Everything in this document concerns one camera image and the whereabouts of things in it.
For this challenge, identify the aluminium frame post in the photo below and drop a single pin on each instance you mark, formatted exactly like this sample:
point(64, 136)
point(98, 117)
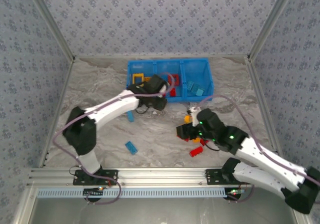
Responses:
point(55, 27)
point(272, 19)

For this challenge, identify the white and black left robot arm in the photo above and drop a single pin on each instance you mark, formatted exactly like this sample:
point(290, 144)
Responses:
point(112, 106)

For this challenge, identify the aluminium front corner post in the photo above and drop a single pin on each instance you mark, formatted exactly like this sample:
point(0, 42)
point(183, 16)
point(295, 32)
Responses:
point(301, 219)
point(23, 206)

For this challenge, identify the aluminium side rail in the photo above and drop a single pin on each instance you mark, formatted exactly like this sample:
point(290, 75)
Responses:
point(58, 109)
point(262, 104)

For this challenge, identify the yellow lego window frame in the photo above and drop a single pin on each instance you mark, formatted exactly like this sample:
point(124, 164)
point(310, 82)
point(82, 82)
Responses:
point(134, 79)

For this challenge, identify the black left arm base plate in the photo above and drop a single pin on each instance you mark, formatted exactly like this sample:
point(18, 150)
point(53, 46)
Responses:
point(110, 177)

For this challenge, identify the aluminium front rail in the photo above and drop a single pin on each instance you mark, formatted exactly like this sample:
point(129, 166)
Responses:
point(160, 176)

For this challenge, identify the red long lego brick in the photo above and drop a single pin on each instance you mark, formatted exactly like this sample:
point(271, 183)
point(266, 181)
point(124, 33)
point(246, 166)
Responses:
point(196, 151)

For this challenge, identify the small red lego brick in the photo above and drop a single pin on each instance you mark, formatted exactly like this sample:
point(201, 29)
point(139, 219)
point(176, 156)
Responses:
point(202, 142)

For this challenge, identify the black bracket with circuit board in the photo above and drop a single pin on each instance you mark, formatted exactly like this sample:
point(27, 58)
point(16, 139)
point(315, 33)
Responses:
point(233, 192)
point(93, 192)

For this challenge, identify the blue three-compartment plastic bin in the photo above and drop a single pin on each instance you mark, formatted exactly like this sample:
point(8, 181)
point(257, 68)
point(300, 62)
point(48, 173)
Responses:
point(195, 69)

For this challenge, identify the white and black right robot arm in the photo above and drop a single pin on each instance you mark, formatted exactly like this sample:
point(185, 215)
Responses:
point(260, 154)

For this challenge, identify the blue long lego brick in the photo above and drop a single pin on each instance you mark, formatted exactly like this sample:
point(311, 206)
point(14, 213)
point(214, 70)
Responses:
point(131, 148)
point(130, 116)

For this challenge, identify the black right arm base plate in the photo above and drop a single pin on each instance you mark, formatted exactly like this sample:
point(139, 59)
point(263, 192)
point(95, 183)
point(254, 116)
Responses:
point(213, 177)

